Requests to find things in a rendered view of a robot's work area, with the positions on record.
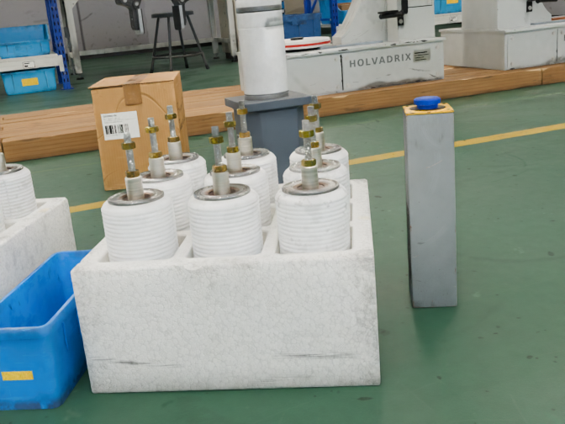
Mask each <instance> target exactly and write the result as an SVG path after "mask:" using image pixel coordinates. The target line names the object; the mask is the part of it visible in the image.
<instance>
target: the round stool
mask: <svg viewBox="0 0 565 424"><path fill-rule="evenodd" d="M185 12H186V16H187V20H188V22H189V24H190V27H191V30H192V32H193V35H194V38H195V40H196V42H197V45H198V48H199V51H187V52H185V48H184V44H183V39H182V31H181V30H178V31H179V35H180V41H181V45H182V52H177V53H172V39H171V22H170V18H171V17H173V13H172V12H169V13H153V14H152V15H151V18H152V19H154V18H157V21H156V33H155V40H154V47H153V54H152V57H151V58H152V61H151V68H150V73H153V71H154V62H155V59H169V62H170V72H173V70H172V58H181V57H184V61H185V67H186V68H189V67H188V63H187V57H189V56H199V55H201V56H202V58H203V62H204V64H205V67H206V69H209V65H208V63H207V61H206V59H205V56H204V54H203V50H202V48H201V45H200V44H199V41H198V37H197V35H196V33H195V30H194V27H193V24H192V22H191V19H190V17H189V15H192V14H194V12H193V10H188V11H185ZM161 18H167V28H168V44H169V54H162V55H156V42H157V35H158V29H159V22H160V19H161ZM186 54H188V55H186ZM175 55H180V56H175Z"/></svg>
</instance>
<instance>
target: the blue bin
mask: <svg viewBox="0 0 565 424"><path fill-rule="evenodd" d="M90 251H91V250H77V251H63V252H56V253H54V254H52V255H51V256H50V257H48V258H47V259H46V260H45V261H44V262H43V263H42V264H40V265H39V266H38V267H37V268H36V269H35V270H34V271H33V272H32V273H31V274H30V275H29V276H28V277H27V278H25V279H24V280H23V281H22V282H21V283H20V284H18V285H17V286H16V287H15V288H14V289H13V290H12V291H10V292H9V293H8V294H7V295H6V296H5V297H3V298H2V299H1V300H0V411H5V410H33V409H53V408H56V407H59V406H61V405H62V404H63V403H64V402H65V400H66V398H67V397H68V395H69V394H70V393H71V391H72V390H73V389H74V387H75V386H76V384H77V382H78V381H79V379H80V378H81V377H82V376H83V374H84V373H85V371H86V370H87V360H86V355H85V351H84V346H83V341H82V333H81V327H80V323H79V318H78V314H77V305H76V300H75V295H74V290H73V286H72V281H71V270H72V269H73V268H74V267H75V266H76V265H77V264H78V263H80V262H81V260H82V259H83V258H84V257H85V256H86V255H87V254H88V253H89V252H90Z"/></svg>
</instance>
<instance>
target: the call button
mask: <svg viewBox="0 0 565 424"><path fill-rule="evenodd" d="M438 103H441V98H440V97H437V96H424V97H418V98H415V99H414V104H415V105H416V108H417V109H435V108H438Z"/></svg>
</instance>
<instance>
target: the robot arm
mask: <svg viewBox="0 0 565 424"><path fill-rule="evenodd" d="M187 1H189V0H172V3H173V4H174V6H172V13H173V20H174V27H175V30H181V29H184V25H186V22H187V19H186V12H185V3H186V2H187ZM115 3H116V4H117V5H120V6H123V7H126V8H127V9H128V10H129V18H130V24H131V28H132V30H134V31H135V33H136V34H144V33H145V28H144V21H143V15H142V9H141V8H140V3H141V0H115ZM235 9H236V17H237V25H238V33H239V42H240V58H241V67H242V76H243V85H244V94H245V99H246V100H268V99H275V98H284V97H287V96H288V95H289V92H288V72H287V62H286V51H285V41H284V31H283V11H282V0H236V1H235Z"/></svg>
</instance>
